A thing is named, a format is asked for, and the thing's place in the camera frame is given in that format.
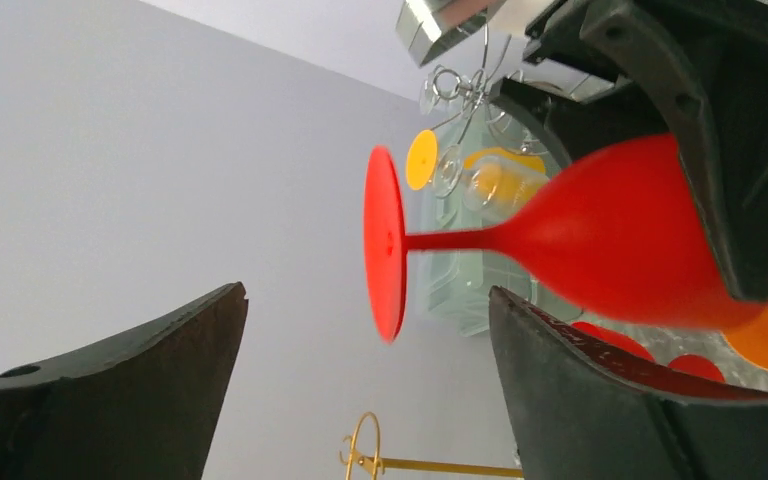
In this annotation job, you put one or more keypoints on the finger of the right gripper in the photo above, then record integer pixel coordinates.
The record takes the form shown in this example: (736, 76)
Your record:
(572, 128)
(732, 201)

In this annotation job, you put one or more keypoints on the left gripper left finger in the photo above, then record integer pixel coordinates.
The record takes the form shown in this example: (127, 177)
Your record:
(140, 404)

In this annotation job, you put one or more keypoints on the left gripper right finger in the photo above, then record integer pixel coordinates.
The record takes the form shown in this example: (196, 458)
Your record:
(581, 408)

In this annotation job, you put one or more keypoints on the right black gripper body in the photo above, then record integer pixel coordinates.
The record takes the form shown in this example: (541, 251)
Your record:
(670, 63)

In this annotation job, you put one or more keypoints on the yellow goblet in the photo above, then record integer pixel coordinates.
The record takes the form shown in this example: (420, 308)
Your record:
(442, 167)

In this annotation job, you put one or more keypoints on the clear stemless glass front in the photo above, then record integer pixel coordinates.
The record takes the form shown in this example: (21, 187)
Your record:
(498, 192)

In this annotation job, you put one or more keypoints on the silver wire glass rack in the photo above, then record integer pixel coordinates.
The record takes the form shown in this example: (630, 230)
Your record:
(471, 112)

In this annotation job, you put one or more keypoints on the clear ribbed wine glass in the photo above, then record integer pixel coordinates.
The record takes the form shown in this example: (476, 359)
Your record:
(429, 96)

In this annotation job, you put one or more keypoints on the clear plastic storage box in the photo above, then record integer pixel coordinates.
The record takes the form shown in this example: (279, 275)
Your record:
(455, 285)

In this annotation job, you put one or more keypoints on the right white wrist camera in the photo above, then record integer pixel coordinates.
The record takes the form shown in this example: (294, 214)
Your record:
(429, 29)

